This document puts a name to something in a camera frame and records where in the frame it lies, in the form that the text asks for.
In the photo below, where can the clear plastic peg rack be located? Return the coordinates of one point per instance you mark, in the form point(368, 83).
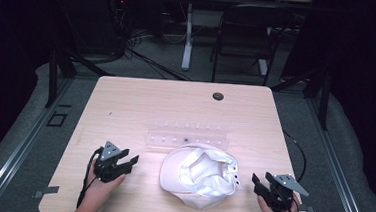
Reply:
point(187, 140)

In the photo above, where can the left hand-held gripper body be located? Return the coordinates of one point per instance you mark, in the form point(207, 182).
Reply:
point(106, 167)

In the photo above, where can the white cap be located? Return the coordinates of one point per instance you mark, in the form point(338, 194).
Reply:
point(197, 177)

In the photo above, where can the black metal frame stand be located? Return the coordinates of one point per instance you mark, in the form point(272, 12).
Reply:
point(323, 95)
point(52, 76)

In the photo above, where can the black metal chair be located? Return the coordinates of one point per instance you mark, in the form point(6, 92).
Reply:
point(244, 39)

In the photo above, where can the aluminium floor rail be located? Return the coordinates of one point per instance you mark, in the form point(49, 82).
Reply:
point(337, 170)
point(19, 147)

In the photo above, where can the person's left hand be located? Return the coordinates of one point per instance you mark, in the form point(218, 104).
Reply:
point(98, 193)

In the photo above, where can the grey metal table bracket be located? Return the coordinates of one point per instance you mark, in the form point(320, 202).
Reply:
point(308, 210)
point(48, 190)

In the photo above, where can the dark round table grommet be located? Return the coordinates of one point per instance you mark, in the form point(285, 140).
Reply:
point(218, 96)

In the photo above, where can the white desk leg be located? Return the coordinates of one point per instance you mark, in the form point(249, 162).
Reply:
point(187, 46)

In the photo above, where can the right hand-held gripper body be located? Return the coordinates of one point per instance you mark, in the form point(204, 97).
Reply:
point(281, 197)

